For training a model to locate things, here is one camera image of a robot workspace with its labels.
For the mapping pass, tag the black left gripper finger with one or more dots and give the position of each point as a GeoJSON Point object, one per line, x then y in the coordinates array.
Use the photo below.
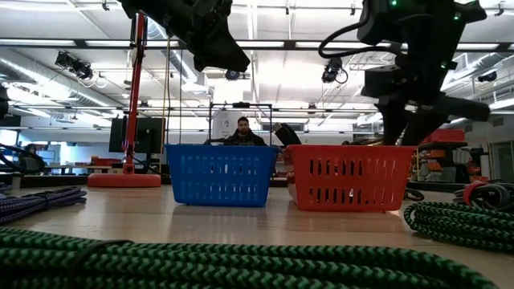
{"type": "Point", "coordinates": [235, 58]}

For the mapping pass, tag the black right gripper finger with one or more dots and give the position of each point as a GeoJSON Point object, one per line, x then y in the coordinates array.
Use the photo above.
{"type": "Point", "coordinates": [391, 124]}
{"type": "Point", "coordinates": [419, 126]}

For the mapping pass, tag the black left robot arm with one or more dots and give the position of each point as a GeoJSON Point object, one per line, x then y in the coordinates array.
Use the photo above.
{"type": "Point", "coordinates": [160, 8]}

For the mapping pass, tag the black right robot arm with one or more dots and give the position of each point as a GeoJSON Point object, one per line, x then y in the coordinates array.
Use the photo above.
{"type": "Point", "coordinates": [421, 20]}

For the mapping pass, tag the red bin storage shelf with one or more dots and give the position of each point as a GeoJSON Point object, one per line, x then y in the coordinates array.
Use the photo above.
{"type": "Point", "coordinates": [445, 135]}

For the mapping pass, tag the red plastic basket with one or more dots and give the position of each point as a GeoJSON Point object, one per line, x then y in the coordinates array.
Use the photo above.
{"type": "Point", "coordinates": [349, 152]}

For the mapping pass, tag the person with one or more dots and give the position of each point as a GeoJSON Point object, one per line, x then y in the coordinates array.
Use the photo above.
{"type": "Point", "coordinates": [31, 160]}
{"type": "Point", "coordinates": [243, 136]}

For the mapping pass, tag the blue plastic basket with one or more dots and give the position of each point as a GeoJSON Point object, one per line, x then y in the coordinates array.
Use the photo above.
{"type": "Point", "coordinates": [221, 150]}

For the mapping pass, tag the black computer monitor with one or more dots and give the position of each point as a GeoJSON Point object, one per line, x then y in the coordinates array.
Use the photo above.
{"type": "Point", "coordinates": [152, 134]}

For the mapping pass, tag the black ceiling spotlights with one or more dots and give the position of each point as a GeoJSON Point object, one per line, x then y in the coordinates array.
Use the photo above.
{"type": "Point", "coordinates": [80, 69]}

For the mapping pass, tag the red desk lamp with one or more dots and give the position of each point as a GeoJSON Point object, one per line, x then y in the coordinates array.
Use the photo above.
{"type": "Point", "coordinates": [124, 180]}

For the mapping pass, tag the black ceiling camera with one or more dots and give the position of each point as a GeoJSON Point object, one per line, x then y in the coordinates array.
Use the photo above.
{"type": "Point", "coordinates": [488, 76]}
{"type": "Point", "coordinates": [331, 70]}
{"type": "Point", "coordinates": [232, 74]}

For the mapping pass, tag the black metal rig frame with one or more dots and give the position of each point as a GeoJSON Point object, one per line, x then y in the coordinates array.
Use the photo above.
{"type": "Point", "coordinates": [241, 105]}

